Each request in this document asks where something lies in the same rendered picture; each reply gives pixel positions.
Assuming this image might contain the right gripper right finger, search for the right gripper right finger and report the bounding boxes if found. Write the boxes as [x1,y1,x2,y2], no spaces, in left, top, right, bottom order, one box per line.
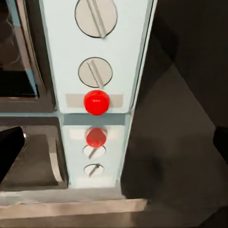
[213,126,228,164]

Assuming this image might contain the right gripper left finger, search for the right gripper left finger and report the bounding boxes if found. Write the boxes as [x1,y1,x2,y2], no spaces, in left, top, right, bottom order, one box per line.
[0,127,25,183]

